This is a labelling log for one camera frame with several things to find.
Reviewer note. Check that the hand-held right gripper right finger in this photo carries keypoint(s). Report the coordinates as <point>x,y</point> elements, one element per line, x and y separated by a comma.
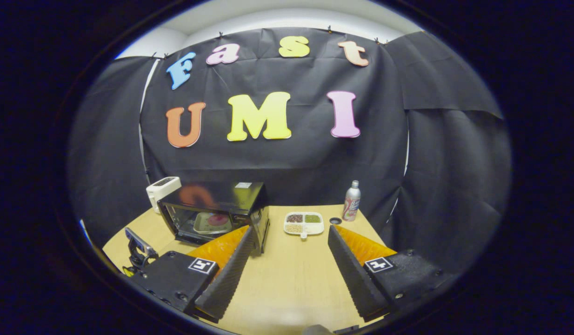
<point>352,274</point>

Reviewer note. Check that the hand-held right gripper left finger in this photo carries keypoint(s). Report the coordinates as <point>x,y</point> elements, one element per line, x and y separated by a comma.
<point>226,279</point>

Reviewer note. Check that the white rectangular plate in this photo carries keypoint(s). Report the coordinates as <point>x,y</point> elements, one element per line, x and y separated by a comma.
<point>205,228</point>

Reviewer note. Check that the pink ham slice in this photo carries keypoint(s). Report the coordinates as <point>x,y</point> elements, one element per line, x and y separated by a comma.
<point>217,219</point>

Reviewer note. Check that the black electric oven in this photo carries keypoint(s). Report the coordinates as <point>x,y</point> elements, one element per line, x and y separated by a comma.
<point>231,197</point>

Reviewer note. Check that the white toaster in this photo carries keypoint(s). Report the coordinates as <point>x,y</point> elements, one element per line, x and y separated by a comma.
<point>162,188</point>

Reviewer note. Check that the silver pink drink bottle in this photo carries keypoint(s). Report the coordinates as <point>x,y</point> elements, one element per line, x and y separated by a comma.
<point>351,204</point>

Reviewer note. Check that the white divided dish with grains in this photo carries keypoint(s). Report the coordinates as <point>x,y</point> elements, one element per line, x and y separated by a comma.
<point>303,223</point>

